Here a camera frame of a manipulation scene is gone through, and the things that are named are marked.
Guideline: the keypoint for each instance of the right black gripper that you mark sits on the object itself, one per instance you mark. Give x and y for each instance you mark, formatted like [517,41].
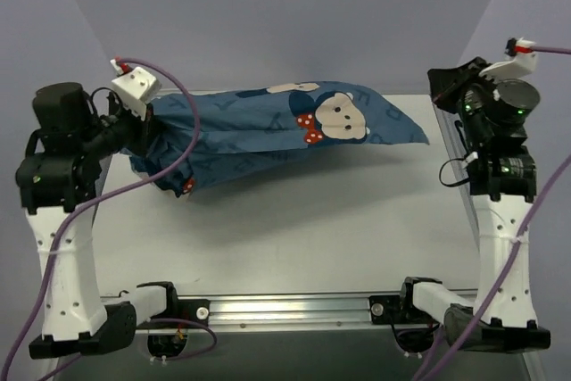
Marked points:
[451,82]

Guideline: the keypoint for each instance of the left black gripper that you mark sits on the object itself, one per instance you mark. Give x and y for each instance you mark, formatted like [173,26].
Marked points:
[145,127]

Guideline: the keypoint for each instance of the blue cartoon print pillowcase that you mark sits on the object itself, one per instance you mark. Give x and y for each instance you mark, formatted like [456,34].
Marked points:
[243,132]

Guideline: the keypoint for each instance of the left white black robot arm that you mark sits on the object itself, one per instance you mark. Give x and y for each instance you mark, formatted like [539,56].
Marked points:
[57,179]

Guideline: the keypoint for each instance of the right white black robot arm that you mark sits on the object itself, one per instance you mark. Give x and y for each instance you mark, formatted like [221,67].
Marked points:
[492,102]

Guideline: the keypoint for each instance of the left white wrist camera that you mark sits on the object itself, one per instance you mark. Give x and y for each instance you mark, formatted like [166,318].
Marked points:
[135,87]

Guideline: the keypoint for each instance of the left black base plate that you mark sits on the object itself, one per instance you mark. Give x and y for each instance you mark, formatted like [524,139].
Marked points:
[193,309]

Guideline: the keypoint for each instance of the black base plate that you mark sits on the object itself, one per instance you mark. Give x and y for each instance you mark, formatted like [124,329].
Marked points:
[193,309]
[385,309]

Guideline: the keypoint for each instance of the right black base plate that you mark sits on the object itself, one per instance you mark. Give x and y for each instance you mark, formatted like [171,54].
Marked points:
[385,309]

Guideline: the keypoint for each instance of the aluminium front rail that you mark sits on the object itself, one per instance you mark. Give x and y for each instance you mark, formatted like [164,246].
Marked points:
[299,312]

